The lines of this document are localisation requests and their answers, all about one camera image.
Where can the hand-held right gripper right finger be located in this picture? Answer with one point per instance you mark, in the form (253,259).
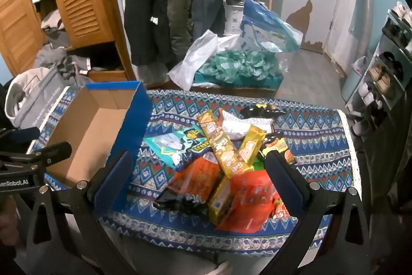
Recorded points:
(286,181)

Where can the teal patterned bundle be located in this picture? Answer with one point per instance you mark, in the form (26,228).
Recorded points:
(238,64)

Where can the blue patterned tablecloth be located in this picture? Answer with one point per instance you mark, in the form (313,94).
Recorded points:
(322,139)

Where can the red orange snack packet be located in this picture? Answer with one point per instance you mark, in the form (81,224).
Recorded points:
(251,197)

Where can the light blue bin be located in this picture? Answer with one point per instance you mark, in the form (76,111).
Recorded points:
(352,85)

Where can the blue plastic bag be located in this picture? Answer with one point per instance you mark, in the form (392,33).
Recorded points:
(264,17)

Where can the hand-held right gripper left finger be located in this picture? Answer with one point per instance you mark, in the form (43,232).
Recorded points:
(112,184)

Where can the glossy black snack packet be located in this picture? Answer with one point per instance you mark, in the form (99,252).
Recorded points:
(180,202)

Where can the long yellow snack packet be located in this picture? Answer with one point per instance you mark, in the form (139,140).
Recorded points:
(222,146)

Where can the teal snack packet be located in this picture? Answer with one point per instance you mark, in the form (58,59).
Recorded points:
(167,146)

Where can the orange striped snack packet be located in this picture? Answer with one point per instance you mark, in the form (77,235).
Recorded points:
(196,178)

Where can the black hanging jacket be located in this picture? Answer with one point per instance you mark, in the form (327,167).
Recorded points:
(144,4)

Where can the grey clothes pile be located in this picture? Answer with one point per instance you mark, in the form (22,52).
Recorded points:
(51,56)

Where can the white hooded garment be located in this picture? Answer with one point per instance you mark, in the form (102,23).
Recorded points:
(19,91)

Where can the white plastic bag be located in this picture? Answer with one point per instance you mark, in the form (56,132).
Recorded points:
(193,62)

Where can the grey fabric laundry basket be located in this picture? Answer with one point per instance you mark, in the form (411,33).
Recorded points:
(48,101)

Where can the white patterned bin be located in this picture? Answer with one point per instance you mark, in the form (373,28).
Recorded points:
(233,17)

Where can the green snack packet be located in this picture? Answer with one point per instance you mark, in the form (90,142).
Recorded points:
(257,164)

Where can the yellow blue label snack packet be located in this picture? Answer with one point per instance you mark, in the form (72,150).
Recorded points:
(220,201)

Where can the olive hanging coat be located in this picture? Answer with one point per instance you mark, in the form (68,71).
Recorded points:
(180,4)

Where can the shoe rack with shoes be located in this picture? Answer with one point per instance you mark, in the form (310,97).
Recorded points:
(384,83)

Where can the golden yellow snack packet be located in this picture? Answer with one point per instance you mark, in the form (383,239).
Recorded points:
(251,146)

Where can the blue cardboard box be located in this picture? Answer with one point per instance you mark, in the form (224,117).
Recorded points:
(90,126)

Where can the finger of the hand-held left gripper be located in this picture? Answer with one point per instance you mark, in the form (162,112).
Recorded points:
(54,151)
(25,134)

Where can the black yellow burger snack packet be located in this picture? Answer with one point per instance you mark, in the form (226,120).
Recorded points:
(280,146)

